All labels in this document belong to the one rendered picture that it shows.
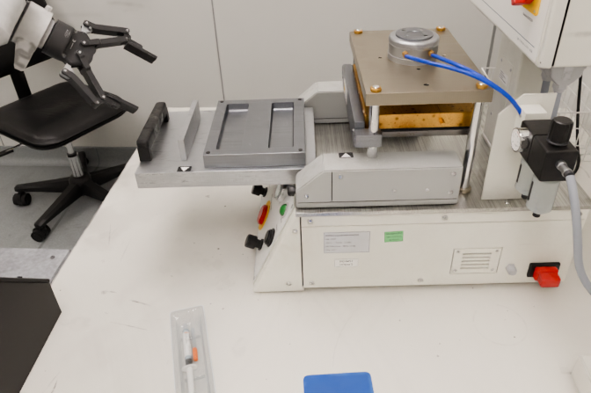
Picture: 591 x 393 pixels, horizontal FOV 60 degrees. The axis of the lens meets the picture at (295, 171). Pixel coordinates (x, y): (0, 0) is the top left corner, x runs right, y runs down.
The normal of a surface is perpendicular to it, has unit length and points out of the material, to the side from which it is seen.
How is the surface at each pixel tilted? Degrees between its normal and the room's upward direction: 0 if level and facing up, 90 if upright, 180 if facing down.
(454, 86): 0
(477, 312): 0
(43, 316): 90
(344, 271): 90
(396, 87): 0
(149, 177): 90
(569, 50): 90
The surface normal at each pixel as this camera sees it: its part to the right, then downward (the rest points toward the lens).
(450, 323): -0.04, -0.83
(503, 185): 0.00, 0.55
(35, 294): 1.00, -0.01
